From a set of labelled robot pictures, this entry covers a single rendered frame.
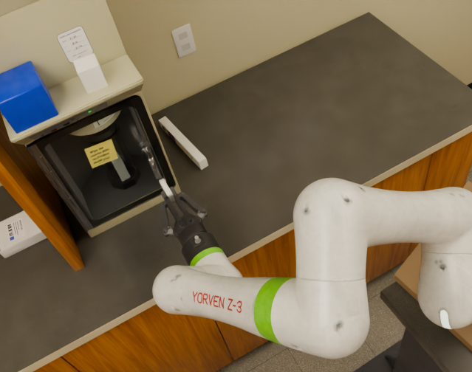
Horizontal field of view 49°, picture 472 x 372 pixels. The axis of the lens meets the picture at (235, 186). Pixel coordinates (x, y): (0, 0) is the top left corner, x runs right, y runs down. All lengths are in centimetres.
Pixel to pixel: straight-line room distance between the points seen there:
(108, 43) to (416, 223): 79
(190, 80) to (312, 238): 129
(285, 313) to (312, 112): 111
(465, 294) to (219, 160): 94
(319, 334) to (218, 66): 139
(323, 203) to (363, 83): 120
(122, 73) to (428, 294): 83
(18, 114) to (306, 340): 75
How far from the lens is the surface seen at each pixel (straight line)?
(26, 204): 139
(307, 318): 82
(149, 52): 186
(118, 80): 123
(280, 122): 183
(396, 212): 91
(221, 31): 194
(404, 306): 145
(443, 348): 143
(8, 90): 119
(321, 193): 81
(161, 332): 178
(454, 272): 114
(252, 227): 157
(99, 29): 125
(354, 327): 82
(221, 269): 122
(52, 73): 128
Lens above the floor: 226
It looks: 52 degrees down
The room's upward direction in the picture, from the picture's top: 14 degrees counter-clockwise
